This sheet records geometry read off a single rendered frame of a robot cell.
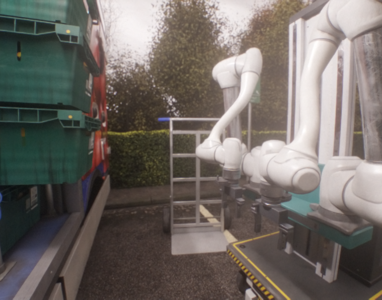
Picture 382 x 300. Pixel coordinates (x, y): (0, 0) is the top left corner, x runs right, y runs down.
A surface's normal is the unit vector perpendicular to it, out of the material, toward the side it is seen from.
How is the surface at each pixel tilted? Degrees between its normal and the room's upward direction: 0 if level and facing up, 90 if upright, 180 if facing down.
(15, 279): 0
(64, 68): 96
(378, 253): 90
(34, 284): 0
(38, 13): 91
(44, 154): 90
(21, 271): 0
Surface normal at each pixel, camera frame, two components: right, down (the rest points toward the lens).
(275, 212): -0.94, 0.04
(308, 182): -0.11, 0.24
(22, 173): 0.31, 0.18
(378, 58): -0.72, 0.18
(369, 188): -1.00, 0.09
